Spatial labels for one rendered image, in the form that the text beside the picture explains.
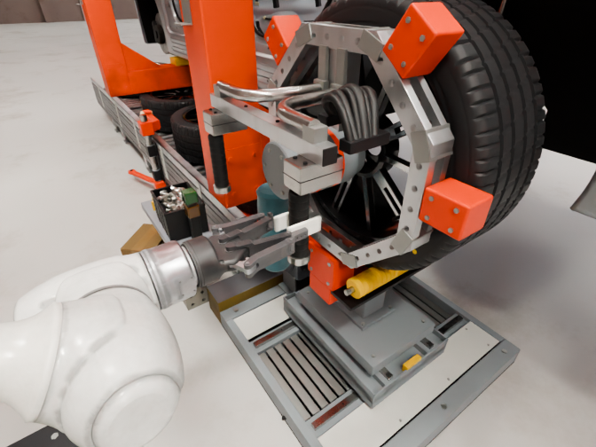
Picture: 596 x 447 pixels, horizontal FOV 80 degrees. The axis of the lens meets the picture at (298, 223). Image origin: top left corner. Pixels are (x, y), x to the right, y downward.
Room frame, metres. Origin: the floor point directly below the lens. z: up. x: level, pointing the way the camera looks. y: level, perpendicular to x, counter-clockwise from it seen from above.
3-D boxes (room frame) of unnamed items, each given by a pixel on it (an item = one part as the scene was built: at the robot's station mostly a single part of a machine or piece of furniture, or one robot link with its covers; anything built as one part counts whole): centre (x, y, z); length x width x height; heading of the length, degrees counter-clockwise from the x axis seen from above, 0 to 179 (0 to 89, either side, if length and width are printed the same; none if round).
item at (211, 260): (0.44, 0.13, 0.83); 0.09 x 0.08 x 0.07; 125
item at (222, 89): (0.81, 0.06, 1.03); 0.19 x 0.18 x 0.11; 125
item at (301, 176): (0.55, -0.03, 0.93); 0.09 x 0.05 x 0.05; 125
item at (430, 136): (0.80, -0.10, 0.85); 0.54 x 0.07 x 0.54; 35
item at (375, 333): (0.90, -0.24, 0.32); 0.40 x 0.30 x 0.28; 35
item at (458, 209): (0.55, -0.28, 0.85); 0.09 x 0.08 x 0.07; 35
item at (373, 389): (0.91, -0.23, 0.13); 0.50 x 0.36 x 0.10; 35
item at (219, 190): (0.81, 0.19, 0.83); 0.04 x 0.04 x 0.16
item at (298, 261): (0.53, 0.00, 0.83); 0.04 x 0.04 x 0.16
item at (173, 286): (0.40, 0.19, 0.83); 0.09 x 0.06 x 0.09; 35
